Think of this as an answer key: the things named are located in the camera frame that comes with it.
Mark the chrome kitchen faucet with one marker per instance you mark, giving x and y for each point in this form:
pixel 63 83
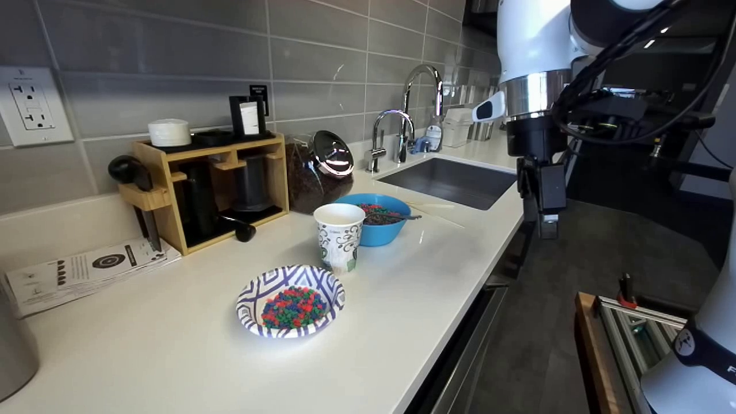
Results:
pixel 424 91

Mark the wooden roller cart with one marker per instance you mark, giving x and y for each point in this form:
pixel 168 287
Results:
pixel 620 338

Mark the white wall outlet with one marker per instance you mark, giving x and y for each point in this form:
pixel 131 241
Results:
pixel 30 107

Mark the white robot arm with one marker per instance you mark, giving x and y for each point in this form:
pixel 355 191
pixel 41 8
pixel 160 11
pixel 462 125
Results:
pixel 552 56

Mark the printed paper card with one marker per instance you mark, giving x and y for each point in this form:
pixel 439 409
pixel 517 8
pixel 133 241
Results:
pixel 64 280

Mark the white patterned paper cup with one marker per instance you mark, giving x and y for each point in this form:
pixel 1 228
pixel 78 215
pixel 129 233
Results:
pixel 339 233

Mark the small black picture frame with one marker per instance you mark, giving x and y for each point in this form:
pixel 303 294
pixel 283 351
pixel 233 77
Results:
pixel 247 118

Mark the dark kitchen sink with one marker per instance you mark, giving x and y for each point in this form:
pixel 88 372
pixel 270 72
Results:
pixel 451 181

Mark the blue plastic bowl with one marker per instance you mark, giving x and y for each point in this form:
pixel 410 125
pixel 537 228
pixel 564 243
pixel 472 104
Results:
pixel 385 218

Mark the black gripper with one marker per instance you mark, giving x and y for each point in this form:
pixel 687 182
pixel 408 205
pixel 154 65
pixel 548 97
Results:
pixel 540 182

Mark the blue patterned paper bowl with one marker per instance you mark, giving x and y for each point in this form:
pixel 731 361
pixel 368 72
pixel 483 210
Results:
pixel 290 303

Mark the grey metal container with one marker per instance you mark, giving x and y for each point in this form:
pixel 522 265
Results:
pixel 18 358

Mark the wooden coffee rack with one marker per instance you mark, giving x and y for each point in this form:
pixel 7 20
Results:
pixel 198 196

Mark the dark glossy coffee bag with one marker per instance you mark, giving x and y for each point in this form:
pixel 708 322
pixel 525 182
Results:
pixel 318 172

